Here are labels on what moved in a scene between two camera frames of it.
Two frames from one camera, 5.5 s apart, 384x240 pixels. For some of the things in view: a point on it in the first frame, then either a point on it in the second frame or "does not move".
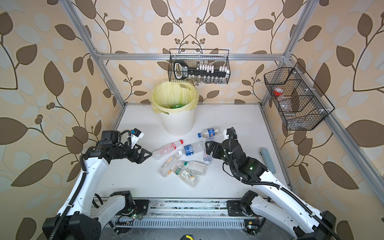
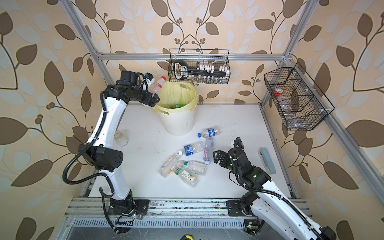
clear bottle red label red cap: x=166 y=149 → x=155 y=87
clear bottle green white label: x=186 y=176 does not move
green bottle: x=177 y=106 does not move
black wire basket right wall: x=299 y=103 does not move
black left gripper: x=139 y=159 → x=152 y=100
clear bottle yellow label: x=166 y=168 does not move
